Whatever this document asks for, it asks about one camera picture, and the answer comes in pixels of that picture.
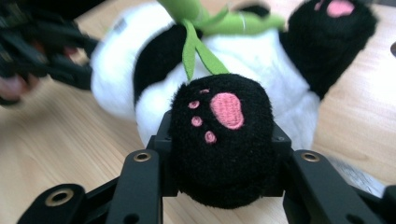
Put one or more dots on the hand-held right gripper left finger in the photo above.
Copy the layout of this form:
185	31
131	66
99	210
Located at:
140	186

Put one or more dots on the panda plush toy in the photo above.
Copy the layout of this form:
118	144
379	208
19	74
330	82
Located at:
249	62

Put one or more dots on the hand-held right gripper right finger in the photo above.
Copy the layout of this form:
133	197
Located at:
314	193

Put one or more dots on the dark round table grommet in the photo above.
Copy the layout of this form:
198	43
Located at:
393	49

